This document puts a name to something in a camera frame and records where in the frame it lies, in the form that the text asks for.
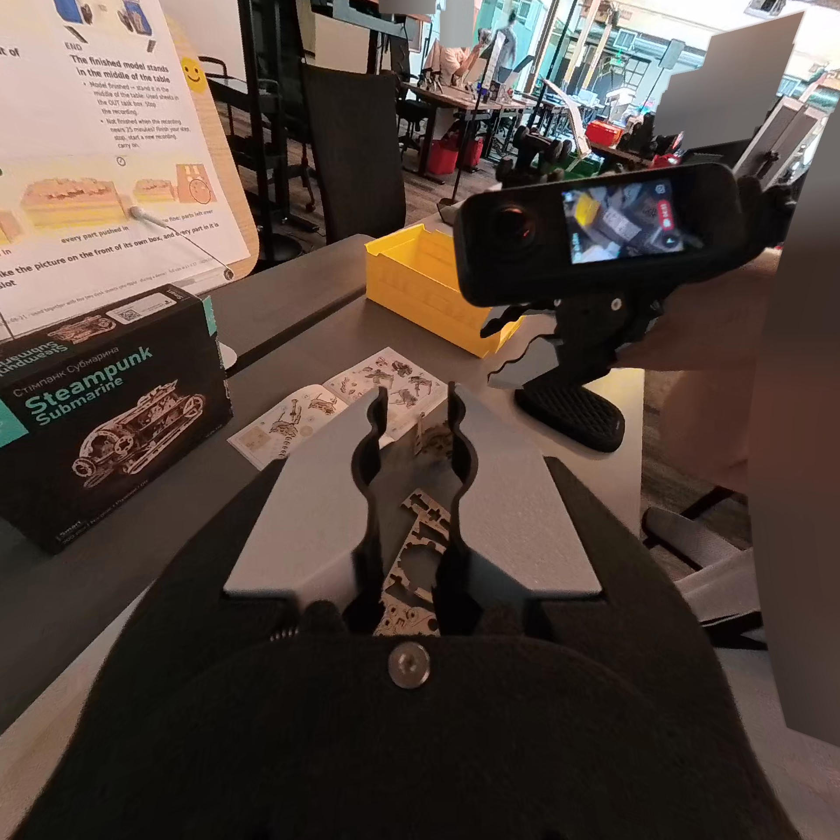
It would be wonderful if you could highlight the assembly leaflet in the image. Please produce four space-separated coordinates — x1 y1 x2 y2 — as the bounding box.
227 348 447 470

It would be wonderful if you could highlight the background work desk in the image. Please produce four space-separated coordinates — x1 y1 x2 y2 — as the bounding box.
407 82 532 181

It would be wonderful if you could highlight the wooden laser-cut part sheet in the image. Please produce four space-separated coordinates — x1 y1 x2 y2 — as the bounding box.
374 489 454 637

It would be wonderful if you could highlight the black office chair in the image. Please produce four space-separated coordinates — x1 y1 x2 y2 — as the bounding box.
298 62 408 247

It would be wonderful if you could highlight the black model kit box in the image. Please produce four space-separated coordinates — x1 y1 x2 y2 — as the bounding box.
0 283 234 555

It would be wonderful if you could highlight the yellow plastic bin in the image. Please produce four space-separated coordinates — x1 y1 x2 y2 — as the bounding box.
364 223 526 358

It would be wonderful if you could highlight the wooden model assembly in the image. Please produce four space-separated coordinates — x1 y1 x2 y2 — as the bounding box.
413 420 460 468

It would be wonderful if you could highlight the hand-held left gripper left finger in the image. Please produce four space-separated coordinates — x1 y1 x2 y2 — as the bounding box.
222 386 389 634

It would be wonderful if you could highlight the printed instruction sheet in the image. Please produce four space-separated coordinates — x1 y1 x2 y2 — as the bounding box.
0 0 253 322

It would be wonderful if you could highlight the grey office chair base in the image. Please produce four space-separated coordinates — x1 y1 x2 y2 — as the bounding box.
643 486 769 651

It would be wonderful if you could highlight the red storage bin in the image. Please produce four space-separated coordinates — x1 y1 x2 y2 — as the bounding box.
430 134 483 175

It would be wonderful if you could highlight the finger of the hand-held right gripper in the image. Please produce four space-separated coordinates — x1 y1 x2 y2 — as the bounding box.
487 331 560 389
481 303 536 339

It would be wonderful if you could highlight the person's right hand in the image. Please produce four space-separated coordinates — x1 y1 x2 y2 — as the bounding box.
617 262 778 375

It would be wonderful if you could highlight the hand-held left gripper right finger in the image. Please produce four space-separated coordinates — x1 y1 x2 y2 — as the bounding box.
433 382 603 636

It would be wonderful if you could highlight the wooden book stand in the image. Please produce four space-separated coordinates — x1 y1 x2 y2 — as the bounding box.
128 13 260 378

